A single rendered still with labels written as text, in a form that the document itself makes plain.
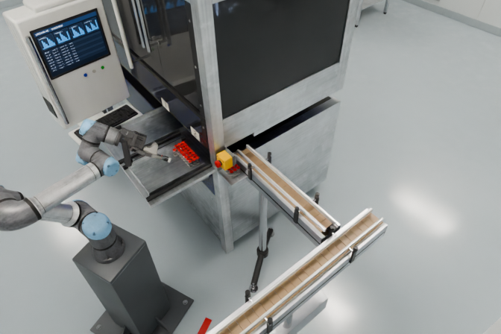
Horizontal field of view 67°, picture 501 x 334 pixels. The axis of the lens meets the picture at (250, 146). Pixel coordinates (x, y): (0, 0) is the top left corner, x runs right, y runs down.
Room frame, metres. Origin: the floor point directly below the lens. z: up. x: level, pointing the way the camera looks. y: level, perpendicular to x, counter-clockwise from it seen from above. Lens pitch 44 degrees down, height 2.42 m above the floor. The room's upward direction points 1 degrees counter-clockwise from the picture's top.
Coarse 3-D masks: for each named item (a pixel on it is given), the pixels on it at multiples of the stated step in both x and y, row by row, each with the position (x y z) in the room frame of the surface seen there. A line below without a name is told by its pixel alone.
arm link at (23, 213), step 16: (96, 160) 1.09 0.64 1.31; (112, 160) 1.09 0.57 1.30; (80, 176) 1.00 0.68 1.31; (96, 176) 1.03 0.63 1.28; (48, 192) 0.91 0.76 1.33; (64, 192) 0.93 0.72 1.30; (0, 208) 0.82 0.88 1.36; (16, 208) 0.82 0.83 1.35; (32, 208) 0.84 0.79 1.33; (48, 208) 0.87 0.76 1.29; (0, 224) 0.77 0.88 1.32; (16, 224) 0.78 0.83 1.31
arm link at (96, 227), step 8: (88, 216) 1.02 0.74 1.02; (96, 216) 1.02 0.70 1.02; (104, 216) 1.02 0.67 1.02; (80, 224) 1.00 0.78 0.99; (88, 224) 0.98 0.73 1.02; (96, 224) 0.98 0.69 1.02; (104, 224) 0.98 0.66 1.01; (80, 232) 0.98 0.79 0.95; (88, 232) 0.94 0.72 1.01; (96, 232) 0.94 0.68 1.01; (104, 232) 0.95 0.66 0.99; (112, 232) 0.98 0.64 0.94; (96, 240) 0.93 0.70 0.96; (104, 240) 0.94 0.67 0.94; (112, 240) 0.96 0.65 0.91; (96, 248) 0.93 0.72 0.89
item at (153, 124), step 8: (152, 112) 1.91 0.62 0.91; (160, 112) 1.94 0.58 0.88; (168, 112) 1.93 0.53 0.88; (136, 120) 1.84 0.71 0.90; (144, 120) 1.86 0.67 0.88; (152, 120) 1.85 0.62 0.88; (160, 120) 1.85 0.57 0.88; (168, 120) 1.85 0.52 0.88; (176, 120) 1.85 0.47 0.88; (128, 128) 1.78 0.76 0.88; (136, 128) 1.78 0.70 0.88; (144, 128) 1.78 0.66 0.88; (152, 128) 1.77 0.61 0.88; (160, 128) 1.77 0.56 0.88; (168, 128) 1.77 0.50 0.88; (176, 128) 1.77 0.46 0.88; (184, 128) 1.75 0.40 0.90; (152, 136) 1.70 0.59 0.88; (160, 136) 1.70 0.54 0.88
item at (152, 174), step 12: (168, 144) 1.59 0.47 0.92; (144, 156) 1.50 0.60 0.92; (168, 156) 1.53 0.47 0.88; (132, 168) 1.44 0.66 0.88; (144, 168) 1.43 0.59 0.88; (156, 168) 1.43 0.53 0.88; (168, 168) 1.43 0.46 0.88; (180, 168) 1.43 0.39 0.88; (192, 168) 1.43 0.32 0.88; (144, 180) 1.35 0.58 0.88; (156, 180) 1.34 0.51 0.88; (168, 180) 1.34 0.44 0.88
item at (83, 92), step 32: (32, 0) 2.05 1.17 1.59; (64, 0) 2.08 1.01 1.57; (96, 0) 2.19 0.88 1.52; (32, 32) 1.91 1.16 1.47; (64, 32) 2.02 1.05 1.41; (96, 32) 2.15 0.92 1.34; (32, 64) 1.89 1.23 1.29; (64, 64) 1.97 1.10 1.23; (96, 64) 2.11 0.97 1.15; (64, 96) 1.92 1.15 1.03; (96, 96) 2.06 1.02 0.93; (128, 96) 2.21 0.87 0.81; (64, 128) 1.87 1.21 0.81
